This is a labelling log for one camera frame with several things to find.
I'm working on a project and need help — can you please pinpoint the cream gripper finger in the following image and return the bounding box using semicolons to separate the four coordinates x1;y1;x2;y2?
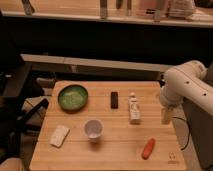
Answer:
161;108;173;124

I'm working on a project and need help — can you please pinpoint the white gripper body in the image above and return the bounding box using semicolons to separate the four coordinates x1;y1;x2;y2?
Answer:
159;87;183;108

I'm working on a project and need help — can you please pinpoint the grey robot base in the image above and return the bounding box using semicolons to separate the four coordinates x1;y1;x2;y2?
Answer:
182;63;213;170

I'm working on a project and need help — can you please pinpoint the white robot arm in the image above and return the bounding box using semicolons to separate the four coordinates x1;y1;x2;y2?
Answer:
159;60;213;124

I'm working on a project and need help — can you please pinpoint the green ceramic bowl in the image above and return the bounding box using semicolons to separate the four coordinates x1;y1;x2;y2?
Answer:
57;84;88;111

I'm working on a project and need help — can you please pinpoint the white tube bottle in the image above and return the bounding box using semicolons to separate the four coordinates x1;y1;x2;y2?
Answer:
128;92;141;124

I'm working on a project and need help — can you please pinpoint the dark chocolate bar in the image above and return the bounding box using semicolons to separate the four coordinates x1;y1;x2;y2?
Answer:
111;92;118;109

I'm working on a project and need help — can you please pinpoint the white paper cup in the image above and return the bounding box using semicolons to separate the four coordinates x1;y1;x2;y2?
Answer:
84;119;103;143

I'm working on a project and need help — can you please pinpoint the white sponge block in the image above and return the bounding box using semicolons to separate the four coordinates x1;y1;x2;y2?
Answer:
50;125;70;148

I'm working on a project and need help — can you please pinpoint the black chair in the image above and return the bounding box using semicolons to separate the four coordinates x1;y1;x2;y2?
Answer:
0;9;50;164

